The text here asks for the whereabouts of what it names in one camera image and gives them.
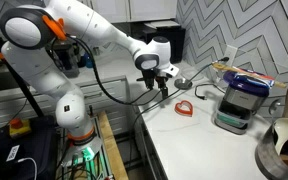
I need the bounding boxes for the wooden plank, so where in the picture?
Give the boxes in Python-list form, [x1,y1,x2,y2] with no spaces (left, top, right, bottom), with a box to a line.
[97,110,130,180]

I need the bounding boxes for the silver metal bowl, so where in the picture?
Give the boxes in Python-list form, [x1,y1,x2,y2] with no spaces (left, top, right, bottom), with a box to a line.
[173,77,194,90]

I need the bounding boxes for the silver metal spoon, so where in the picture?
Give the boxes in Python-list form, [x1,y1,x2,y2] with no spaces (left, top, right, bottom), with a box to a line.
[268,98,283,126]

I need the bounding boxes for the white wall outlet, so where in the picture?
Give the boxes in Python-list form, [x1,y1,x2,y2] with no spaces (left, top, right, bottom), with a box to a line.
[223,44,238,66]

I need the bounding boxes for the black coffee machine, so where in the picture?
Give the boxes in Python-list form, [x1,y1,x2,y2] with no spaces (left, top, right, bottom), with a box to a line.
[48,39,83,79]

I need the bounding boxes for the red heart cookie cutter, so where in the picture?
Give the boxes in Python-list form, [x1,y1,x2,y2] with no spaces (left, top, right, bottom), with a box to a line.
[174,99,194,118]

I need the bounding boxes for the white plastic ladle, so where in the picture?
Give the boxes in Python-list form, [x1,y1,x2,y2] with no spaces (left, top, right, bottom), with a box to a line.
[273,117,288,156]

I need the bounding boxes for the long wooden spoon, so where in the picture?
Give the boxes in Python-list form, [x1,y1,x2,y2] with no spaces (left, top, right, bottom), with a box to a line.
[211,61,288,90]

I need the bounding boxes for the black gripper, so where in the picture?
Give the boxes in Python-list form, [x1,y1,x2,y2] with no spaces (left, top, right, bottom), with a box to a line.
[136,68,170,100]

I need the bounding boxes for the black plugged power cable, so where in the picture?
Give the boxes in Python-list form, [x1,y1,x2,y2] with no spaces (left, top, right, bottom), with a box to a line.
[129,56,230,168]

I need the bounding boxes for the yellow emergency stop box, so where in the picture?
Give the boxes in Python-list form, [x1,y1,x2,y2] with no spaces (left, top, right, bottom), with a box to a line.
[8,117,32,138]

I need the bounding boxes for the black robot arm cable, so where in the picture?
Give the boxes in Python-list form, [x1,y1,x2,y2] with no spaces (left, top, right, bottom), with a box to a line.
[66,34,162,106]

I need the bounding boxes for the metal utensil pot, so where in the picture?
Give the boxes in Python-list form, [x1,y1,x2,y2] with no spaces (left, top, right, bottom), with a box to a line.
[254,117,288,180]

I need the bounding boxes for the black blender cord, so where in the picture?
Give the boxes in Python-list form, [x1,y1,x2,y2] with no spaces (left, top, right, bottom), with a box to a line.
[194,83,226,101]

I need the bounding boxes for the purple blender container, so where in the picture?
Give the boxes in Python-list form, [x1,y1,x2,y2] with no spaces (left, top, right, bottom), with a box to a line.
[222,69,272,98]

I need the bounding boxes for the white wall cabinets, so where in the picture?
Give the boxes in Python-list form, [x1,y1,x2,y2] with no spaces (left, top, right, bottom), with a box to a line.
[80,0,178,24]

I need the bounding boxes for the plastic base bracket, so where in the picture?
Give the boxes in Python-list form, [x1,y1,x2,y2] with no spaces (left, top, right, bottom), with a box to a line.
[71,146,97,168]

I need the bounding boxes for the orange cable clip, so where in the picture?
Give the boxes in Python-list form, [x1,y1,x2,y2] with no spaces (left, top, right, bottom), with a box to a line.
[42,14,68,42]

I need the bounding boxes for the blue bottle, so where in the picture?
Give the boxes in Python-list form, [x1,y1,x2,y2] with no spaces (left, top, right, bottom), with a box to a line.
[84,53,95,69]

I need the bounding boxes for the black controller case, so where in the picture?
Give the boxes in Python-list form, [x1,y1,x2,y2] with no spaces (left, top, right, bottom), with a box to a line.
[0,115,59,180]

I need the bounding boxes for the white red blue packet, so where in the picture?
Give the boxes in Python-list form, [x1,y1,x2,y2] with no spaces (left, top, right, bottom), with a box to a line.
[233,66,277,88]

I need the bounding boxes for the clear round lid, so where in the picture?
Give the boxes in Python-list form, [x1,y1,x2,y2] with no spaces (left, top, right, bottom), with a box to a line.
[182,65,205,81]

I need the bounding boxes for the black microwave oven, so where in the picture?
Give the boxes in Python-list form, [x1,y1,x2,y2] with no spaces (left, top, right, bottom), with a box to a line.
[143,20,187,64]

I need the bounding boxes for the grey drawer cabinet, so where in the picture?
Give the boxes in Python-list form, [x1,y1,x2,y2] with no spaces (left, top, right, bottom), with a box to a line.
[0,75,142,138]

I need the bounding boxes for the black slanted pole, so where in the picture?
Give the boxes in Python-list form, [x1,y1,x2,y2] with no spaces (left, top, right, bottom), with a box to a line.
[0,14,46,118]

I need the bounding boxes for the white thin cable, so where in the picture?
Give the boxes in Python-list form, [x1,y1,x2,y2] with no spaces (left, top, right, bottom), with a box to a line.
[17,157,39,180]

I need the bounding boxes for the white wrist camera block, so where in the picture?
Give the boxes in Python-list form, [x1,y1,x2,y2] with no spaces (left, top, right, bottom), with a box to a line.
[157,63,180,79]

